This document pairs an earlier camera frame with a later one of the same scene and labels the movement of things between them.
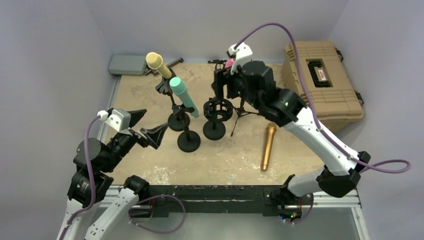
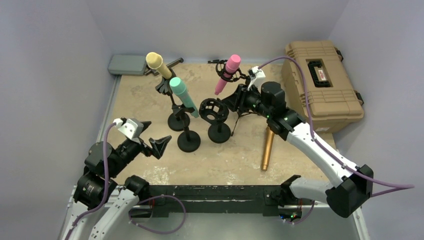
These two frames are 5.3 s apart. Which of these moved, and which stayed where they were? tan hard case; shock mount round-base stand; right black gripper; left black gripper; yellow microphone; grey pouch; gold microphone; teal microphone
Moved: left black gripper; shock mount round-base stand; right black gripper
Stayed: gold microphone; yellow microphone; teal microphone; tan hard case; grey pouch
